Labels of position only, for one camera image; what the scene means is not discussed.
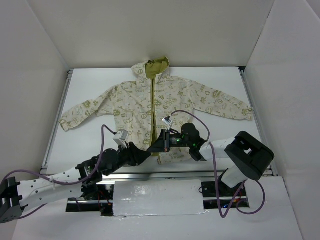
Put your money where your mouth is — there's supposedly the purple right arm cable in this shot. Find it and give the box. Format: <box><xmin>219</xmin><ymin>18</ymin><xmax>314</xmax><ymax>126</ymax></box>
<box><xmin>169</xmin><ymin>109</ymin><xmax>266</xmax><ymax>219</ymax></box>

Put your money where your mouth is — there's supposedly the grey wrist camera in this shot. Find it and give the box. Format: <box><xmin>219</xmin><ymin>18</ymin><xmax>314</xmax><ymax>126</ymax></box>
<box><xmin>162</xmin><ymin>115</ymin><xmax>173</xmax><ymax>131</ymax></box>
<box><xmin>113</xmin><ymin>129</ymin><xmax>128</xmax><ymax>148</ymax></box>

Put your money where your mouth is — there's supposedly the white foam board cover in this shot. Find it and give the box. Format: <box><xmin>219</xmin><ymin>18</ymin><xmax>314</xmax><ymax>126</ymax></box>
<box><xmin>112</xmin><ymin>179</ymin><xmax>205</xmax><ymax>217</ymax></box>

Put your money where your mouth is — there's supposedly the aluminium frame rail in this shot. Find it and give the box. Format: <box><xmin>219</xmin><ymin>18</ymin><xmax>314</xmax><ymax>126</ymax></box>
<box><xmin>40</xmin><ymin>69</ymin><xmax>74</xmax><ymax>175</ymax></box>
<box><xmin>238</xmin><ymin>66</ymin><xmax>278</xmax><ymax>176</ymax></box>

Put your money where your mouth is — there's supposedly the aluminium right frame rail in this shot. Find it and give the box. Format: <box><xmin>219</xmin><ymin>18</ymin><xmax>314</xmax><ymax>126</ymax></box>
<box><xmin>238</xmin><ymin>66</ymin><xmax>278</xmax><ymax>176</ymax></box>

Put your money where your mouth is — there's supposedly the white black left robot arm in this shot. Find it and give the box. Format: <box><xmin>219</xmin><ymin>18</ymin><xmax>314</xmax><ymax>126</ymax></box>
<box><xmin>0</xmin><ymin>142</ymin><xmax>151</xmax><ymax>224</ymax></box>

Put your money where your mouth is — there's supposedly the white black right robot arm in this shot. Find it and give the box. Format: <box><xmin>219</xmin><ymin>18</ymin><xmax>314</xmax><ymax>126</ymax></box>
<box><xmin>147</xmin><ymin>123</ymin><xmax>275</xmax><ymax>196</ymax></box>

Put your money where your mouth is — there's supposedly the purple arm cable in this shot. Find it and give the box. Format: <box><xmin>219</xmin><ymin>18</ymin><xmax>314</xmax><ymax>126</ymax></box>
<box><xmin>0</xmin><ymin>124</ymin><xmax>118</xmax><ymax>220</ymax></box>
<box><xmin>169</xmin><ymin>109</ymin><xmax>266</xmax><ymax>219</ymax></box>

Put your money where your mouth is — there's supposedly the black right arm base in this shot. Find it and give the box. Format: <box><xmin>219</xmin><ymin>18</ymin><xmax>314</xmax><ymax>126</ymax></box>
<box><xmin>198</xmin><ymin>170</ymin><xmax>241</xmax><ymax>198</ymax></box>

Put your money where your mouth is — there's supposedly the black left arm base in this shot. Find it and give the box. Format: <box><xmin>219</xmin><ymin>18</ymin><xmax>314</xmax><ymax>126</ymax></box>
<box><xmin>79</xmin><ymin>183</ymin><xmax>115</xmax><ymax>217</ymax></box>

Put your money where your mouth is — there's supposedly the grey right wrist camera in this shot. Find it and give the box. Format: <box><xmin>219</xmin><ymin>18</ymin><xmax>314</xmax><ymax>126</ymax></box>
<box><xmin>162</xmin><ymin>115</ymin><xmax>173</xmax><ymax>131</ymax></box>

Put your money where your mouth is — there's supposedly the aluminium left frame rail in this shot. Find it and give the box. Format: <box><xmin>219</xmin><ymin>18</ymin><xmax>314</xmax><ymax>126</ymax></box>
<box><xmin>40</xmin><ymin>69</ymin><xmax>74</xmax><ymax>175</ymax></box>

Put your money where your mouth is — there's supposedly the cream green printed hooded jacket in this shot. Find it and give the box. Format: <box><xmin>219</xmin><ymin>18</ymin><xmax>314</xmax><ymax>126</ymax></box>
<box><xmin>59</xmin><ymin>56</ymin><xmax>253</xmax><ymax>150</ymax></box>

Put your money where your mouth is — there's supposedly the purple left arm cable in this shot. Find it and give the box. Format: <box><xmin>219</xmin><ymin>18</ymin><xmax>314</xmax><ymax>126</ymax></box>
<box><xmin>0</xmin><ymin>124</ymin><xmax>118</xmax><ymax>220</ymax></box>

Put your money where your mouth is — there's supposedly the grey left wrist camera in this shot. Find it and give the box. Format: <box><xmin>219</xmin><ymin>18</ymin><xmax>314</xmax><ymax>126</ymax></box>
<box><xmin>113</xmin><ymin>129</ymin><xmax>128</xmax><ymax>148</ymax></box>

